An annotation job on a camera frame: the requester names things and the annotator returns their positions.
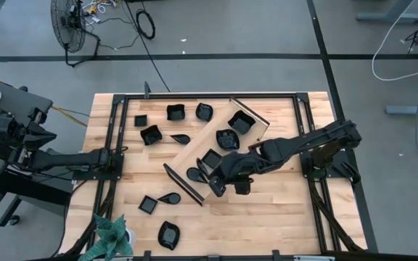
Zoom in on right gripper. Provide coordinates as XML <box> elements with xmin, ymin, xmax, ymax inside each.
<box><xmin>209</xmin><ymin>152</ymin><xmax>264</xmax><ymax>199</ymax></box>

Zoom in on black teardrop plate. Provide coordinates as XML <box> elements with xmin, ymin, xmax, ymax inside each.
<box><xmin>157</xmin><ymin>192</ymin><xmax>181</xmax><ymax>205</ymax></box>
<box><xmin>169</xmin><ymin>133</ymin><xmax>192</xmax><ymax>146</ymax></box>
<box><xmin>186</xmin><ymin>167</ymin><xmax>207</xmax><ymax>184</ymax></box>

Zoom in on grey desk foot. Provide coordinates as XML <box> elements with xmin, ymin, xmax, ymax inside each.
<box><xmin>356</xmin><ymin>0</ymin><xmax>418</xmax><ymax>22</ymax></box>
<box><xmin>385</xmin><ymin>96</ymin><xmax>418</xmax><ymax>117</ymax></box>

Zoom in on black side table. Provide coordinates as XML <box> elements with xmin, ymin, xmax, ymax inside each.
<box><xmin>0</xmin><ymin>78</ymin><xmax>73</xmax><ymax>233</ymax></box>

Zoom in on black wavy square plate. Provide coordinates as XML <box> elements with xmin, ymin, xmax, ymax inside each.
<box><xmin>139</xmin><ymin>125</ymin><xmax>163</xmax><ymax>146</ymax></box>
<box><xmin>166</xmin><ymin>104</ymin><xmax>187</xmax><ymax>122</ymax></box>
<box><xmin>227</xmin><ymin>109</ymin><xmax>257</xmax><ymax>135</ymax></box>

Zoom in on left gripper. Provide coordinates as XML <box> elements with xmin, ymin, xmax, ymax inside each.
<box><xmin>8</xmin><ymin>107</ymin><xmax>57</xmax><ymax>170</ymax></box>

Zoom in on wooden shelf riser black legs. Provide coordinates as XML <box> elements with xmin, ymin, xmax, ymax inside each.
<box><xmin>163</xmin><ymin>96</ymin><xmax>271</xmax><ymax>207</ymax></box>

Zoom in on black floor fan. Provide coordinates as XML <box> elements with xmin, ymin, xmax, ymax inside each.
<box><xmin>50</xmin><ymin>0</ymin><xmax>102</xmax><ymax>68</ymax></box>

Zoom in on yellow floor cable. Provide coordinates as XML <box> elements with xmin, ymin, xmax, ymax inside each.
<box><xmin>51</xmin><ymin>104</ymin><xmax>89</xmax><ymax>128</ymax></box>

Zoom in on white floor cable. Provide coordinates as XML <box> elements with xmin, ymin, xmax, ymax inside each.
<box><xmin>371</xmin><ymin>0</ymin><xmax>418</xmax><ymax>82</ymax></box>

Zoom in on white power strip with cables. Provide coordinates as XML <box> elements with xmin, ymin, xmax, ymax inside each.
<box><xmin>81</xmin><ymin>0</ymin><xmax>123</xmax><ymax>22</ymax></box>

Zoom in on black floor cable with coil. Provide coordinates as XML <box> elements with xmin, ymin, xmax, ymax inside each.
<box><xmin>123</xmin><ymin>0</ymin><xmax>172</xmax><ymax>94</ymax></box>

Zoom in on black pointed leaf plate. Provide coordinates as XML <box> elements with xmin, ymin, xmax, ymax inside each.
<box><xmin>216</xmin><ymin>128</ymin><xmax>241</xmax><ymax>151</ymax></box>

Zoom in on green paper plant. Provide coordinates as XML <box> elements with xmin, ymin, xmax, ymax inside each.
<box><xmin>78</xmin><ymin>213</ymin><xmax>136</xmax><ymax>261</ymax></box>

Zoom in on white plant pot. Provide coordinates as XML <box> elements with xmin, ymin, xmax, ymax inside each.
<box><xmin>125</xmin><ymin>228</ymin><xmax>138</xmax><ymax>247</ymax></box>

